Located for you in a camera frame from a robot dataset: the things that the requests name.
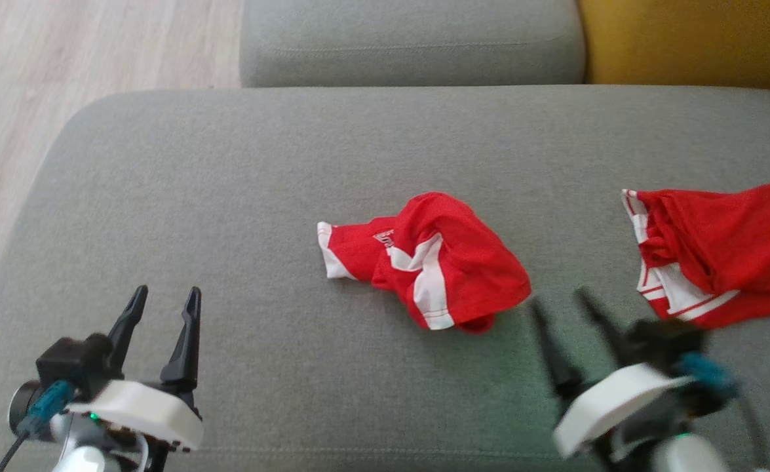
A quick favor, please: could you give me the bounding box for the left black cable teal plug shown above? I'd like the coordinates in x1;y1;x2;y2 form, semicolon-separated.
0;380;76;472

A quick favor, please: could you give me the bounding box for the yellow sofa backrest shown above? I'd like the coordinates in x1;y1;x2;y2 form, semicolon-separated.
578;0;770;91

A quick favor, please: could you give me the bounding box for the large grey sofa chaise cushion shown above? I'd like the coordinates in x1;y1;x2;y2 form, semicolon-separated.
0;85;770;472

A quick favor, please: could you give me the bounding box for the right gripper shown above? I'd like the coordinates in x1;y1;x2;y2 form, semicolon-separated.
529;288;693;460

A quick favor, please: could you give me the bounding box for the red garment with white stripes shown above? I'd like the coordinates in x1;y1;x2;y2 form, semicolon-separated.
621;184;770;330

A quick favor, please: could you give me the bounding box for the small red garment white trim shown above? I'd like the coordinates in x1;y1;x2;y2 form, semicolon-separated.
317;191;532;334

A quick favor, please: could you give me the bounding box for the grey sofa seat cushion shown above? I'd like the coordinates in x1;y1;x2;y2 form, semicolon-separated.
239;0;587;89

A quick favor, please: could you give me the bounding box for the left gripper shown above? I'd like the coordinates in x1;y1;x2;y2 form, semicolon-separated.
67;285;204;454

